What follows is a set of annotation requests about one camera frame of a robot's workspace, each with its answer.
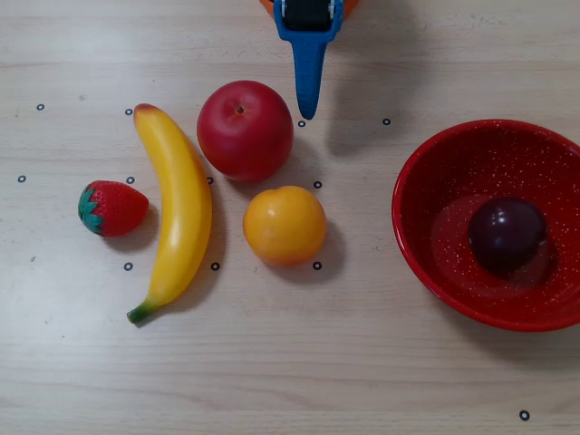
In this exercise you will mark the dark purple plum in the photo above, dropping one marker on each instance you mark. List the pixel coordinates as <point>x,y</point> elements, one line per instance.
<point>506,235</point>

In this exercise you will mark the red apple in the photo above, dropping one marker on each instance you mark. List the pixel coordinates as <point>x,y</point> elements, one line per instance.
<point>244,131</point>

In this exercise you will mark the red speckled enamel bowl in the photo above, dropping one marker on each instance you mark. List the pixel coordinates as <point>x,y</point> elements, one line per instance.
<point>435,254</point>

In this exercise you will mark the red strawberry with green leaves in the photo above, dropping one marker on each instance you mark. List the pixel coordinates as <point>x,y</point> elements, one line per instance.
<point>120,208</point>

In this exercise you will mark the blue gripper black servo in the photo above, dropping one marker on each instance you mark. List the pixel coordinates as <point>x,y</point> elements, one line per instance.
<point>310,18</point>

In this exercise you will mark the round orange apricot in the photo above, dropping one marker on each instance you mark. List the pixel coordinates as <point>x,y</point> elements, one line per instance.
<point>284,226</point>

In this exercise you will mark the yellow banana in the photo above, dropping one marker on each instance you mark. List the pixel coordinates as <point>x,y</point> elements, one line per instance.
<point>181,213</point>

